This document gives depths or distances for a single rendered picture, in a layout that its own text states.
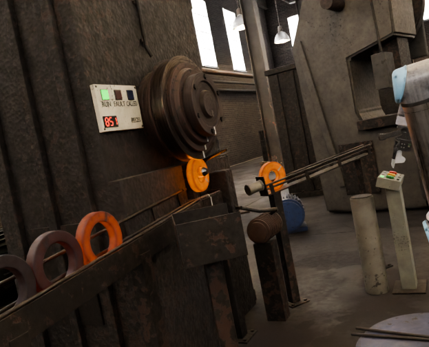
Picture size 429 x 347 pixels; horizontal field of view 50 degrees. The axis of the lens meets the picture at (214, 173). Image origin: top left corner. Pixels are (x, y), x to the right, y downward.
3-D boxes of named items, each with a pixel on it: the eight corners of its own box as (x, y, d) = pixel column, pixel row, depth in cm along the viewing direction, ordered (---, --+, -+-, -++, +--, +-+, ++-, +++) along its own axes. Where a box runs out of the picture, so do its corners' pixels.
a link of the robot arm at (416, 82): (487, 259, 165) (438, 58, 146) (434, 268, 172) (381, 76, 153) (476, 239, 179) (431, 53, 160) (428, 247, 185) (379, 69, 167)
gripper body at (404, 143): (410, 153, 221) (415, 128, 219) (391, 149, 225) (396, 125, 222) (411, 151, 228) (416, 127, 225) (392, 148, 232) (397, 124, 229)
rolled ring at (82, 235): (74, 229, 136) (66, 230, 138) (98, 281, 142) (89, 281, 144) (109, 201, 152) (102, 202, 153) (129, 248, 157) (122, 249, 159)
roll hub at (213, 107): (205, 73, 215) (219, 131, 219) (175, 76, 190) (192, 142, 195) (215, 69, 212) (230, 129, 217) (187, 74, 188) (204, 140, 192)
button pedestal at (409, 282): (392, 296, 234) (371, 177, 230) (396, 279, 256) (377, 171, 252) (425, 295, 227) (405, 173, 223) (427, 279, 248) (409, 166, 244)
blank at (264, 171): (271, 196, 249) (275, 196, 246) (253, 177, 244) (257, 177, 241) (286, 175, 254) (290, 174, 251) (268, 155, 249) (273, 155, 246)
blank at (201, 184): (183, 181, 202) (190, 180, 200) (189, 152, 210) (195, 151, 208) (200, 197, 213) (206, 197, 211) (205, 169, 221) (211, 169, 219)
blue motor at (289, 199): (275, 239, 407) (268, 201, 405) (274, 226, 464) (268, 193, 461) (310, 233, 403) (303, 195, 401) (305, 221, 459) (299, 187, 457)
